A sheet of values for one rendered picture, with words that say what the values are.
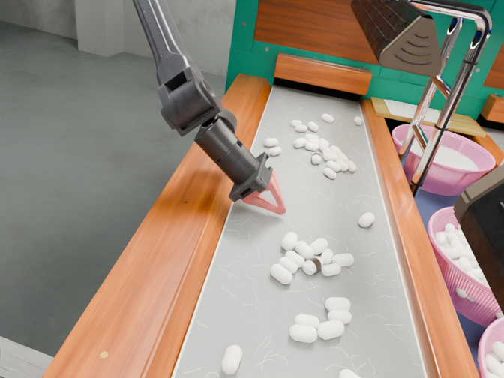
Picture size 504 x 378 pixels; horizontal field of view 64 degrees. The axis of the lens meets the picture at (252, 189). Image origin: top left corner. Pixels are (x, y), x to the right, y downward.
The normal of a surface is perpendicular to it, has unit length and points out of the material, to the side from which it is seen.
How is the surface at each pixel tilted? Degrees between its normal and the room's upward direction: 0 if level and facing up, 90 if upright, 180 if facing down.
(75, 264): 0
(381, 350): 0
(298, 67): 90
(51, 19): 90
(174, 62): 54
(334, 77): 90
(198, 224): 0
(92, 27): 90
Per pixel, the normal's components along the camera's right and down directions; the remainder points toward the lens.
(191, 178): 0.15, -0.83
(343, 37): -0.14, 0.51
